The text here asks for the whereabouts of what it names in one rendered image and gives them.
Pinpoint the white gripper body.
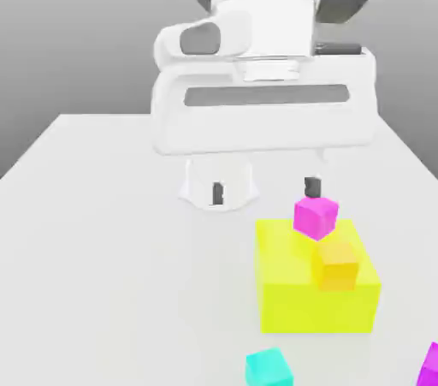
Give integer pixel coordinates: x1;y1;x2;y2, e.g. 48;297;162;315
151;47;378;157

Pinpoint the small magenta cube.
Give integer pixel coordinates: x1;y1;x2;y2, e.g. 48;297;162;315
293;196;340;242

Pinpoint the small orange cube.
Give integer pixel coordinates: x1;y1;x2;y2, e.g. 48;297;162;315
312;241;361;292

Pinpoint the small cyan cube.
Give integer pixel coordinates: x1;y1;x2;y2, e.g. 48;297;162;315
245;347;295;386

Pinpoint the small purple cube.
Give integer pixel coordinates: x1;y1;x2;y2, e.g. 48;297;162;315
416;341;438;386

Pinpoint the large yellow box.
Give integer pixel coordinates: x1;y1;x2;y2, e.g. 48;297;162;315
254;218;383;335

